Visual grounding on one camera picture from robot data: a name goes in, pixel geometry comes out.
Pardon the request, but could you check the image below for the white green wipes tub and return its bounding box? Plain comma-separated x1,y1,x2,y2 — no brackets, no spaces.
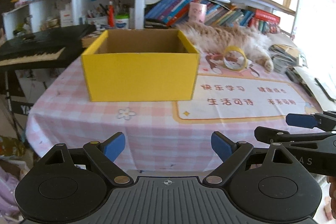
115,14,129,29

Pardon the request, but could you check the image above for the yellow tape roll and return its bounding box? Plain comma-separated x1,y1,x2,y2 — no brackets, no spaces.
223,46,248,72

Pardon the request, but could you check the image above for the red bottle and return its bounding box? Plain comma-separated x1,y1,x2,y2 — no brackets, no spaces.
108,1,115,28

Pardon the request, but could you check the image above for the pink cartoon cup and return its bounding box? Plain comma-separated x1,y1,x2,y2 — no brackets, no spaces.
188,2,207,23

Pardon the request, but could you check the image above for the red book box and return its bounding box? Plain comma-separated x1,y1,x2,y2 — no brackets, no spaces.
255,9,280,24

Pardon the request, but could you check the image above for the orange white fluffy cat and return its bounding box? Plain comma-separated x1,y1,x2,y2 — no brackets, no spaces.
176,22,274,72

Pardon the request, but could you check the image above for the black electronic keyboard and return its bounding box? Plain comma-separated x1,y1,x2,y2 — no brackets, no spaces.
1,24,96,71

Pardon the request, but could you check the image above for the stack of papers and notebooks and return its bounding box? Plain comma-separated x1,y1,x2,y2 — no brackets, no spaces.
269,44,335,103

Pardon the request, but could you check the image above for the pink checkered table mat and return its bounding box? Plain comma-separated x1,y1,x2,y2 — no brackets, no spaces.
26,55,321,172

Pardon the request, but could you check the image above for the yellow cardboard box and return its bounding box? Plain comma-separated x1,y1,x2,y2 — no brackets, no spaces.
81,29,200,102

